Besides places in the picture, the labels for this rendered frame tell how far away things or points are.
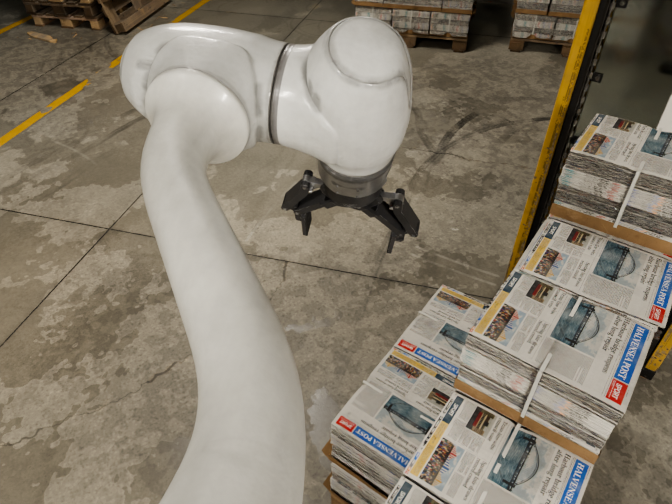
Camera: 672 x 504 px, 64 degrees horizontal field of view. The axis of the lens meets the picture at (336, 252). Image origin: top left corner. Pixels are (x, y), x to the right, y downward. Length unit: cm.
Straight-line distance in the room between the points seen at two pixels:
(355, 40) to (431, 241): 282
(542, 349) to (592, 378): 12
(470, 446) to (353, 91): 113
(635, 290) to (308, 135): 123
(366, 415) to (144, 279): 178
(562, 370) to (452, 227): 214
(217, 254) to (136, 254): 297
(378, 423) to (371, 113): 134
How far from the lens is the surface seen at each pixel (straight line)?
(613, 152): 173
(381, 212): 74
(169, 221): 41
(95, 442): 258
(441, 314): 203
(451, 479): 141
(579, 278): 159
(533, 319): 145
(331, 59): 48
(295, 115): 52
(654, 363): 280
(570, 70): 218
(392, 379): 182
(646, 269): 171
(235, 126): 52
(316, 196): 76
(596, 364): 141
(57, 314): 315
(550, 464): 150
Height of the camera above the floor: 208
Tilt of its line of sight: 41 degrees down
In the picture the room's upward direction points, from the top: straight up
